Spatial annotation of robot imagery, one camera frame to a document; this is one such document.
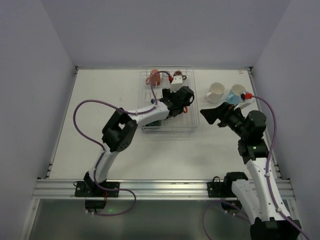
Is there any light blue ceramic mug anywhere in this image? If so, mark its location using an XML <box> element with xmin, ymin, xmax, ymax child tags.
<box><xmin>226</xmin><ymin>84</ymin><xmax>246</xmax><ymax>105</ymax></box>

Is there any white faceted ceramic mug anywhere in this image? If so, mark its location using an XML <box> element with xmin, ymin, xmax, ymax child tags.
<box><xmin>204</xmin><ymin>82</ymin><xmax>225</xmax><ymax>104</ymax></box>

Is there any pink ceramic mug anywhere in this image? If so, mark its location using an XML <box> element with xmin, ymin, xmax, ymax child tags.
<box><xmin>145</xmin><ymin>69</ymin><xmax>162</xmax><ymax>87</ymax></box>

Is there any dark green ceramic mug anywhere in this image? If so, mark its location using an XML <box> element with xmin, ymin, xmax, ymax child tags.
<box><xmin>145</xmin><ymin>120</ymin><xmax>162</xmax><ymax>127</ymax></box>

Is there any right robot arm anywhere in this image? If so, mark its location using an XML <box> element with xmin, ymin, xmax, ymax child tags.
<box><xmin>200</xmin><ymin>102</ymin><xmax>301</xmax><ymax>240</ymax></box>

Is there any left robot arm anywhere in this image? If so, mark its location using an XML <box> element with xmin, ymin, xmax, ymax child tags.
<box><xmin>83</xmin><ymin>86</ymin><xmax>195</xmax><ymax>196</ymax></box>

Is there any clear drinking glass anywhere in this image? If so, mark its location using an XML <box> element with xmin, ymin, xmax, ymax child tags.
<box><xmin>161</xmin><ymin>70</ymin><xmax>171</xmax><ymax>84</ymax></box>

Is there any dark brown ceramic mug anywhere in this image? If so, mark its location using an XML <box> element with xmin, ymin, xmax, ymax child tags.
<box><xmin>173</xmin><ymin>70</ymin><xmax>187</xmax><ymax>81</ymax></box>

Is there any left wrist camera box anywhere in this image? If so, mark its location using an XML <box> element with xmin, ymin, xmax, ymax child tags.
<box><xmin>170</xmin><ymin>75</ymin><xmax>183</xmax><ymax>93</ymax></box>

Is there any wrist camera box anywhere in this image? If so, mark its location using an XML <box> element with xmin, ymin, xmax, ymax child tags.
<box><xmin>235</xmin><ymin>92</ymin><xmax>255</xmax><ymax>109</ymax></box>
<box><xmin>170</xmin><ymin>75</ymin><xmax>183</xmax><ymax>93</ymax></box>

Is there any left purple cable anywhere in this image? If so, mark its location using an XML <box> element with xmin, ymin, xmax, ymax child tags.
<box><xmin>73</xmin><ymin>70</ymin><xmax>173</xmax><ymax>216</ymax></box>

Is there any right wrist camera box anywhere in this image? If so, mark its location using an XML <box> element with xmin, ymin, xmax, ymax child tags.
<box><xmin>235</xmin><ymin>92</ymin><xmax>255</xmax><ymax>109</ymax></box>

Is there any white wire dish rack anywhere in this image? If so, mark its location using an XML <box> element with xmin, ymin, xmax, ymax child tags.
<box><xmin>138</xmin><ymin>65</ymin><xmax>199</xmax><ymax>135</ymax></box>

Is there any right black base bracket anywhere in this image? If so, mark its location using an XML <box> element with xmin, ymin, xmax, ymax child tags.
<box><xmin>206</xmin><ymin>172</ymin><xmax>248</xmax><ymax>215</ymax></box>

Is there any black base bracket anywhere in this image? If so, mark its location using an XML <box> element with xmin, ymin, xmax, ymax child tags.
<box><xmin>206</xmin><ymin>172</ymin><xmax>248</xmax><ymax>215</ymax></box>
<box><xmin>73</xmin><ymin>181</ymin><xmax>119</xmax><ymax>214</ymax></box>

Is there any left black base bracket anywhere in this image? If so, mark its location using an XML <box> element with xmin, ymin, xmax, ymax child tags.
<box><xmin>73</xmin><ymin>181</ymin><xmax>119</xmax><ymax>214</ymax></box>

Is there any aluminium mounting rail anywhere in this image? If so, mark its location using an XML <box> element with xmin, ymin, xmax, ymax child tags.
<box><xmin>32</xmin><ymin>178</ymin><xmax>296</xmax><ymax>201</ymax></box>

